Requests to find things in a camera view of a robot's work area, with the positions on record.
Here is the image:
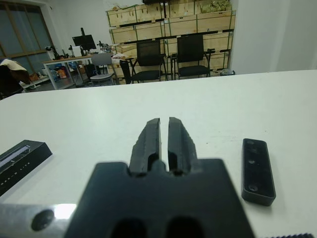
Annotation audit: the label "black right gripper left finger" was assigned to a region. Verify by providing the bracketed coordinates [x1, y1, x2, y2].
[128, 118, 162, 178]

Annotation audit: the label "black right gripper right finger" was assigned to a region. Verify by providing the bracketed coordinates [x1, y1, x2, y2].
[167, 116, 199, 176]

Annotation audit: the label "black oblong camera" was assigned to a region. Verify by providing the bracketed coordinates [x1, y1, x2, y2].
[241, 138, 277, 207]

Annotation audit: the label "black printed box lid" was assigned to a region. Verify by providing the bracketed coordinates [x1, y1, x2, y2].
[0, 140, 53, 198]

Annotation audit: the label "white box on desk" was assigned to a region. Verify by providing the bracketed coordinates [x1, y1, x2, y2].
[71, 45, 84, 57]

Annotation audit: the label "black chair side tablet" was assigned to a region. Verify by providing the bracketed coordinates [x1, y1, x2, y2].
[119, 60, 132, 84]

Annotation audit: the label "black computer tower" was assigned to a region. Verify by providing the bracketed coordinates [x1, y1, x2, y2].
[85, 63, 96, 82]

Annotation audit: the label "black mesh office chair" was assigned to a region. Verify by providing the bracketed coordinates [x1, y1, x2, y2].
[130, 39, 168, 84]
[170, 34, 215, 80]

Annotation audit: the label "grey plastic chair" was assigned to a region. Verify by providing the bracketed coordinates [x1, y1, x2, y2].
[89, 53, 116, 87]

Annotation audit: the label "colourful bags under desk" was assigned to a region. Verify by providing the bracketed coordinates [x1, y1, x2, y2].
[51, 65, 69, 80]

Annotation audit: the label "light wooden shipping crate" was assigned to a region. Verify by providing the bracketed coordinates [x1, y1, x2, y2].
[109, 24, 164, 45]
[142, 0, 196, 18]
[164, 11, 236, 33]
[106, 4, 165, 27]

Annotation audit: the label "black computer monitor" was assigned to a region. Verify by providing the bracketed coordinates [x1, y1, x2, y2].
[72, 27, 97, 56]

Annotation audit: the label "wooden crate with greenish filling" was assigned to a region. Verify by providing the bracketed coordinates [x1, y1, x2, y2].
[195, 0, 235, 14]

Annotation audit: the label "dark chair with jacket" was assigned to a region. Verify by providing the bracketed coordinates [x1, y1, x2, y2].
[0, 58, 31, 100]

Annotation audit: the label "brown framed window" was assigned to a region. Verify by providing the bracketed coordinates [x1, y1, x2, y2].
[0, 0, 54, 67]

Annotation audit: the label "white frame desk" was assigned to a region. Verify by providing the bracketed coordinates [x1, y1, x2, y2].
[42, 55, 100, 90]

